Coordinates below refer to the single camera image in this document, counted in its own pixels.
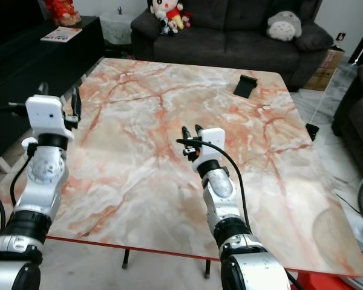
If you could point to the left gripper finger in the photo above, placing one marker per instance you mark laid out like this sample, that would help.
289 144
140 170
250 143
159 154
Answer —
45 90
76 104

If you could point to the small black floor object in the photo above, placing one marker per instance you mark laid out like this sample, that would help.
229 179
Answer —
312 132

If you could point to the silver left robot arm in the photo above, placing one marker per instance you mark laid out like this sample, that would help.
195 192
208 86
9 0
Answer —
45 175

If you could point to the red and white magazine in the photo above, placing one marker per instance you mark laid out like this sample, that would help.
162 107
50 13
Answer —
62 34

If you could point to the brown cardboard box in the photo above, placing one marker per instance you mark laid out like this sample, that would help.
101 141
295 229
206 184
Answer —
330 66

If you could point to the dark armchair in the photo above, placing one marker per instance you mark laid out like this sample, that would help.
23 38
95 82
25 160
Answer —
357 103

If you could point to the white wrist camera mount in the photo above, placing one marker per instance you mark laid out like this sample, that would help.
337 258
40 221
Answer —
213 154
45 115

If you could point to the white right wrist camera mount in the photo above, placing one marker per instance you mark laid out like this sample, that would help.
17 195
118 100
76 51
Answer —
213 154

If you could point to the wall socket with red plug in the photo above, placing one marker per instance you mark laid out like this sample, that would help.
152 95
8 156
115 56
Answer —
340 37

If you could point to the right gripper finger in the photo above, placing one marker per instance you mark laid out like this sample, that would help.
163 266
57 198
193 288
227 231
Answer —
187 136
201 131

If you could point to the black TV cabinet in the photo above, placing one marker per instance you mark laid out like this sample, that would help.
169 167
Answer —
36 69

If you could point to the white lace side table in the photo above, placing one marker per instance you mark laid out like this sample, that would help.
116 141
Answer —
116 27

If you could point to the red and gold figurine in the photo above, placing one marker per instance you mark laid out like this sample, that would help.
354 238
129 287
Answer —
63 9

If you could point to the dark grey fabric sofa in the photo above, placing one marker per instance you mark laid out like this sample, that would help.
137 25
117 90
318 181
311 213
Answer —
230 42

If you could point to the black table leg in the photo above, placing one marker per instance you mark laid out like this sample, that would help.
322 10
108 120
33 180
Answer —
126 260
207 269

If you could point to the small pink plush toy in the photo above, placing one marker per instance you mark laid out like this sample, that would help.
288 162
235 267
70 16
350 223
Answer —
186 20

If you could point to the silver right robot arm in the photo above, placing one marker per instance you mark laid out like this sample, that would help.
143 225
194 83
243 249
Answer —
218 187

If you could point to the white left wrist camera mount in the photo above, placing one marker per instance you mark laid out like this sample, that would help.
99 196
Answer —
45 115

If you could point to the red plastic object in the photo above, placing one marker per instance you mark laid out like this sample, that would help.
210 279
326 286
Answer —
327 283

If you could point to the black phone stand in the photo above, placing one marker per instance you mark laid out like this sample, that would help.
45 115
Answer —
245 86

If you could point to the grey Totoro plush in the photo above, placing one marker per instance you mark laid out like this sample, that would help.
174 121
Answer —
284 26

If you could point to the black-haired doll in red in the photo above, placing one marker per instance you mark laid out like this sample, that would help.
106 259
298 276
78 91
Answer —
166 8

